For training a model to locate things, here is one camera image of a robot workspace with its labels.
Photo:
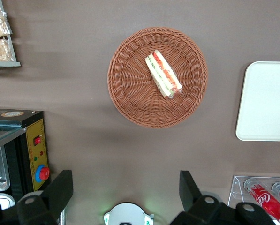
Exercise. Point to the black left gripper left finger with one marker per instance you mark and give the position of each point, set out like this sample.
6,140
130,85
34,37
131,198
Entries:
53,199

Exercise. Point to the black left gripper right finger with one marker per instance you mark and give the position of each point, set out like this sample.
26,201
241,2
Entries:
196,206

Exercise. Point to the sandwich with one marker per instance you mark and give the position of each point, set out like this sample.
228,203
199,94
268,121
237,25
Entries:
163,73

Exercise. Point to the cream rectangular tray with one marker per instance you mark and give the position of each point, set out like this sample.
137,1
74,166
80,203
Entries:
266,100

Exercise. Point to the round brown wicker basket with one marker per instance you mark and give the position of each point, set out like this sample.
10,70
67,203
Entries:
135,93

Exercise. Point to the tray of packaged snacks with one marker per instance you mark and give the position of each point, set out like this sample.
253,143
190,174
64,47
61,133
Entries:
13,56

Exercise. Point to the clear acrylic bottle rack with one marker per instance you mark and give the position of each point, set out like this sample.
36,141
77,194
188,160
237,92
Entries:
238,187

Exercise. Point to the black food warmer yellow panel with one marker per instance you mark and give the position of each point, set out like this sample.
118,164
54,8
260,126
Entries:
34,131

